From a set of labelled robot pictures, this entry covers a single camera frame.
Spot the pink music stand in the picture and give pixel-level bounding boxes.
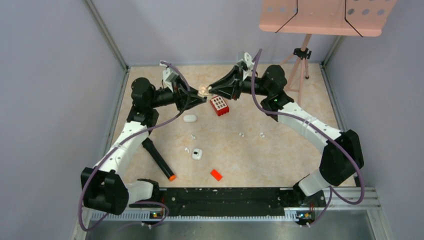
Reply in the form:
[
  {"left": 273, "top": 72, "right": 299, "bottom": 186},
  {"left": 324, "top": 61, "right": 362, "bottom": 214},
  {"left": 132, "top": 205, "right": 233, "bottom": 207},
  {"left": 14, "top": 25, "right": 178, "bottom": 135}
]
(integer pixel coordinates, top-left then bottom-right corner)
[{"left": 258, "top": 0, "right": 398, "bottom": 106}]

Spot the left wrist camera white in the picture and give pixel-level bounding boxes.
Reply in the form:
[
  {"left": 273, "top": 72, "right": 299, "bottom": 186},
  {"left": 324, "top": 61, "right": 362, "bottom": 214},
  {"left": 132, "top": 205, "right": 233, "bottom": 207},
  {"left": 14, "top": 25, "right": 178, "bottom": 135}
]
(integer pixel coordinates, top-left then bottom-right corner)
[{"left": 159, "top": 60, "right": 179, "bottom": 92}]

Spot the white earbud case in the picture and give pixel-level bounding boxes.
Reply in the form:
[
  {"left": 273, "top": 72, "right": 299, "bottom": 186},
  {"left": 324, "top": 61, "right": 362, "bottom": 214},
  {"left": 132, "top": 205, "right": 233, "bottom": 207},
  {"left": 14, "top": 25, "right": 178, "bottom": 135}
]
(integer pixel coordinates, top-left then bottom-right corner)
[
  {"left": 191, "top": 148, "right": 203, "bottom": 161},
  {"left": 183, "top": 114, "right": 198, "bottom": 123}
]

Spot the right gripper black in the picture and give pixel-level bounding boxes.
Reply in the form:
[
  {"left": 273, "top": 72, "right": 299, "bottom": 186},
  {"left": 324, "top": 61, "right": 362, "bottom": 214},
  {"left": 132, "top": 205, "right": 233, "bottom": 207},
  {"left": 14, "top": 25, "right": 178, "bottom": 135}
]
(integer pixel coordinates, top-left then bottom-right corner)
[{"left": 209, "top": 66, "right": 271, "bottom": 101}]

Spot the small orange red block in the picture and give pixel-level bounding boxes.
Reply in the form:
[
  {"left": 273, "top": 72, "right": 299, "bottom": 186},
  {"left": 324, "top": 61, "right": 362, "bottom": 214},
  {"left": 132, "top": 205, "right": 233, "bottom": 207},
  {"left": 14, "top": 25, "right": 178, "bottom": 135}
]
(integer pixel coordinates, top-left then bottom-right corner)
[{"left": 210, "top": 169, "right": 223, "bottom": 182}]

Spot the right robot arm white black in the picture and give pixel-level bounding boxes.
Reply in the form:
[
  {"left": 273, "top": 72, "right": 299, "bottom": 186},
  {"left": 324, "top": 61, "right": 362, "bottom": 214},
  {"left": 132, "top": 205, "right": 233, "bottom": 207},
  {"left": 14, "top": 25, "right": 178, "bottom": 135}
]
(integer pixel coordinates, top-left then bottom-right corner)
[{"left": 206, "top": 64, "right": 365, "bottom": 206}]

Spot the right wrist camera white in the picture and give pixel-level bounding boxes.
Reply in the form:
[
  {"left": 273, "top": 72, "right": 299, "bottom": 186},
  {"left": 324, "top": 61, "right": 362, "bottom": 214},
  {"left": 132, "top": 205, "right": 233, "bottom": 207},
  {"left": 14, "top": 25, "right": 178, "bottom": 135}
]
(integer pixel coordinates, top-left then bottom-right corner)
[{"left": 236, "top": 51, "right": 255, "bottom": 71}]

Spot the black marker orange cap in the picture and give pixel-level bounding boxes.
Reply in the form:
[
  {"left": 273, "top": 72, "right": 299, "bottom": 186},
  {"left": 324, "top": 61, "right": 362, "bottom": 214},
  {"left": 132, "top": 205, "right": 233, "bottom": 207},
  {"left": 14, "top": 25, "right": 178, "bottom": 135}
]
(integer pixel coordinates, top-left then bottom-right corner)
[{"left": 142, "top": 138, "right": 177, "bottom": 182}]

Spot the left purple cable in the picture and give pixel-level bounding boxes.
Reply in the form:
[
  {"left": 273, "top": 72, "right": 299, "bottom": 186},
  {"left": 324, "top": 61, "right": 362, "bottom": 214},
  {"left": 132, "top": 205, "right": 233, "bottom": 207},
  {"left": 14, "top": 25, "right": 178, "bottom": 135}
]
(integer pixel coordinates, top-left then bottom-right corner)
[{"left": 78, "top": 61, "right": 192, "bottom": 232}]

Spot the grey cable duct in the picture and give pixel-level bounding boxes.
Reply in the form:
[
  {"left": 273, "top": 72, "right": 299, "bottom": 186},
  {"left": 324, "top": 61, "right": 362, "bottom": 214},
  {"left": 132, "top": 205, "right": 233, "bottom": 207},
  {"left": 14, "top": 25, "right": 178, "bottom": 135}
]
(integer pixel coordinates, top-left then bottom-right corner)
[{"left": 104, "top": 208, "right": 306, "bottom": 222}]

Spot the beige earbud case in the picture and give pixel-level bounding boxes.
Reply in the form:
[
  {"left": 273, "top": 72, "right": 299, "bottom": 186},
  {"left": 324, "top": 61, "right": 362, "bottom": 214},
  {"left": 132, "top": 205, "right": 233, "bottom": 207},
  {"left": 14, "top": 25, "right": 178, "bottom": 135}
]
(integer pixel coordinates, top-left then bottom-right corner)
[{"left": 197, "top": 84, "right": 213, "bottom": 97}]

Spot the closed white earbud case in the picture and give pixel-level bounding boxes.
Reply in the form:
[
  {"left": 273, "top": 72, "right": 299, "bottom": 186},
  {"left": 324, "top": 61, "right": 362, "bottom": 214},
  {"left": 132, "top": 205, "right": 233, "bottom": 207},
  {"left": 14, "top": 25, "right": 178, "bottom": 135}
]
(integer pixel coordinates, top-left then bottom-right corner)
[{"left": 183, "top": 114, "right": 198, "bottom": 123}]

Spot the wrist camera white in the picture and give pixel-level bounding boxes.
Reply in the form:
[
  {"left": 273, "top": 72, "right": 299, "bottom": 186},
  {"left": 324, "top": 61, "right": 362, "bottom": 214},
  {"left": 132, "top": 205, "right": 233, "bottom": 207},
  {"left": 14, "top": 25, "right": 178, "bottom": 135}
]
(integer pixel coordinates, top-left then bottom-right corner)
[
  {"left": 236, "top": 51, "right": 255, "bottom": 71},
  {"left": 159, "top": 60, "right": 179, "bottom": 92}
]

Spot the red block with windows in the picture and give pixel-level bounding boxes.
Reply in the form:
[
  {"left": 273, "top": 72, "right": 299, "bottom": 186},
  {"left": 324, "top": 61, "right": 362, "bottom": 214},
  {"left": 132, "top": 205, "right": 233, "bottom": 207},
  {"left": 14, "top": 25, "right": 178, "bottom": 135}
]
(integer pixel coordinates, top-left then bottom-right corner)
[{"left": 209, "top": 95, "right": 230, "bottom": 117}]

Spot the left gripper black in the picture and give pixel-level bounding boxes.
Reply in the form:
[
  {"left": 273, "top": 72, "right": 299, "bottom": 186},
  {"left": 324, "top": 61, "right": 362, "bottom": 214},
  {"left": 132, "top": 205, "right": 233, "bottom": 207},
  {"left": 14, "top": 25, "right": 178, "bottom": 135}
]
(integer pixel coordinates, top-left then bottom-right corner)
[{"left": 148, "top": 74, "right": 206, "bottom": 112}]

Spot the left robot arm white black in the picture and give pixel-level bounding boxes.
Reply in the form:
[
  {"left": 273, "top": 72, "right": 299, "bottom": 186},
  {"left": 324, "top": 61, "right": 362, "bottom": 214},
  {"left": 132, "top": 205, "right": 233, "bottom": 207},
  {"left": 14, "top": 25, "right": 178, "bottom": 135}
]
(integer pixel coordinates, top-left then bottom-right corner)
[{"left": 80, "top": 77, "right": 207, "bottom": 215}]

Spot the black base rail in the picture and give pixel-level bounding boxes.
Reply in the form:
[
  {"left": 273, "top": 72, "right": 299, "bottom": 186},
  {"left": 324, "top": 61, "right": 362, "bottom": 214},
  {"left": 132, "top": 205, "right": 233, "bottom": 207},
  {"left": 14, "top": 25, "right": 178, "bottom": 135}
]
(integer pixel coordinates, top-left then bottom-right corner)
[{"left": 155, "top": 187, "right": 327, "bottom": 219}]

